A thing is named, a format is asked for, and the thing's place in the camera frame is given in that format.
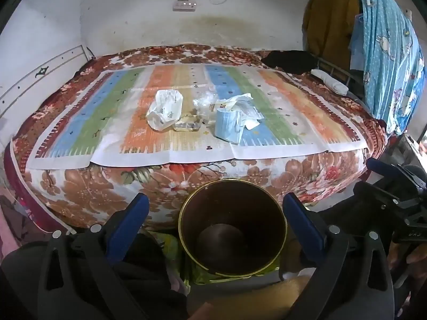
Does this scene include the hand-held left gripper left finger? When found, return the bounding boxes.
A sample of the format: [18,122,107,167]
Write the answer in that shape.
[38,193,151,320]

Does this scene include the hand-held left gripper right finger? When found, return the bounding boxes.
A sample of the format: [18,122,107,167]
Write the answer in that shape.
[283,192,396,320]

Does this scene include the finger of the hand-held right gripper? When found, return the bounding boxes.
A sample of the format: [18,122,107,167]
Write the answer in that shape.
[354,181,406,228]
[366,157,418,191]

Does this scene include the brown gold-rimmed bin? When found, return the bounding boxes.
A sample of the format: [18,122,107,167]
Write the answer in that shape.
[178,179,288,278]

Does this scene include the clear blister tray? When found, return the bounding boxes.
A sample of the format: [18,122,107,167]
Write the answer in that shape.
[173,117,201,133]

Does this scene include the white plastic bag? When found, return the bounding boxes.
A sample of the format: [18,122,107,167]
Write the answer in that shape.
[146,90,184,131]

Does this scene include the blue face mask pack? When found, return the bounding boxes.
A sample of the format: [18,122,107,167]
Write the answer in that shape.
[213,107,246,145]

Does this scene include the white paper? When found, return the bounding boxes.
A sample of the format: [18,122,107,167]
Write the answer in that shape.
[230,93,266,130]

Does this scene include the clear plastic wrap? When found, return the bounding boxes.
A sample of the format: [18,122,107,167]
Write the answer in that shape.
[192,88,221,121]

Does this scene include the black trousers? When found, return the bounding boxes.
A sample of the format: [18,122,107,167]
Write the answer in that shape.
[0,233,188,320]

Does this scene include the striped colourful mat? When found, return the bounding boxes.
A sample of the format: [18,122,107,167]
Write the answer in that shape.
[27,63,367,170]

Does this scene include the blue printed cloth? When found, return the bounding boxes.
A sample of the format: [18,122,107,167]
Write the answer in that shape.
[347,0,426,136]

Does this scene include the black cloth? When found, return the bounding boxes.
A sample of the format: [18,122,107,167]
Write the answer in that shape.
[261,50,319,74]

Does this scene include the mustard hanging garment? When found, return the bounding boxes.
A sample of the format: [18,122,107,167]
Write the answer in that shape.
[302,0,362,70]

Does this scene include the white bed headboard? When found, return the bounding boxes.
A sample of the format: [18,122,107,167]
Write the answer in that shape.
[0,45,94,122]

